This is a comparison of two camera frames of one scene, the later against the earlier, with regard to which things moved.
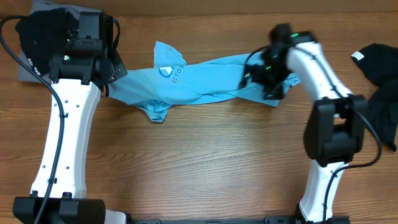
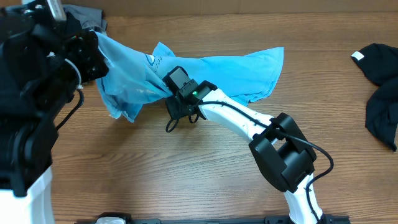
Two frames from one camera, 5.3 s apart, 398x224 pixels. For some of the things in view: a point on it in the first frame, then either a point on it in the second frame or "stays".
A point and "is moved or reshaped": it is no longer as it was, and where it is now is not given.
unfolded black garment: (379, 63) stays
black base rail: (270, 219) stays
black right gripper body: (273, 77) → (178, 110)
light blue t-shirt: (170, 81) is moved or reshaped
